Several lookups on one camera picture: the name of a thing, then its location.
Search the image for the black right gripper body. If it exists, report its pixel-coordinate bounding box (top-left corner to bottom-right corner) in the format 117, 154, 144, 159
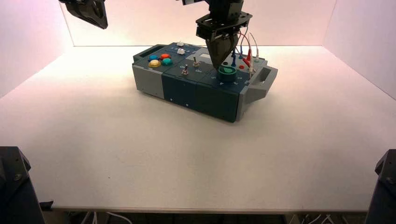
196, 0, 253, 41

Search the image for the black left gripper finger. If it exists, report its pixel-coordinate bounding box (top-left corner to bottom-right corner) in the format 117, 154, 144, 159
58, 0, 108, 29

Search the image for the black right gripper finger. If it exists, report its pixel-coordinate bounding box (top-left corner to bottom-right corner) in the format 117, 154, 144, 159
206, 34, 235, 70
231, 33, 240, 55

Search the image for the green rotary knob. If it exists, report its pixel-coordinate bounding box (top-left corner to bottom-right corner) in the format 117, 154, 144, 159
218, 65, 238, 83

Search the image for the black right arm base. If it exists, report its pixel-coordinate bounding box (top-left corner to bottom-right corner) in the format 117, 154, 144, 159
365, 149, 396, 224

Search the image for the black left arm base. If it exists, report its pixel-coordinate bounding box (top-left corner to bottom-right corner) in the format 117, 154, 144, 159
0, 146, 47, 224

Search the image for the grey and blue control box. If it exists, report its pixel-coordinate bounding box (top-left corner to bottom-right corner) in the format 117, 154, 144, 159
132, 42, 278, 123

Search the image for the blue banana plug cable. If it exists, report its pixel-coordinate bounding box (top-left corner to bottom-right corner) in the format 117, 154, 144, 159
231, 26, 249, 67

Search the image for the red banana plug cable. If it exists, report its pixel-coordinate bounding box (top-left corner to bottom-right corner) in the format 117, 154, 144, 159
236, 32, 252, 67

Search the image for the white banana plug cable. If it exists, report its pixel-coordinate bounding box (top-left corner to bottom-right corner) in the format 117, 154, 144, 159
248, 32, 260, 74

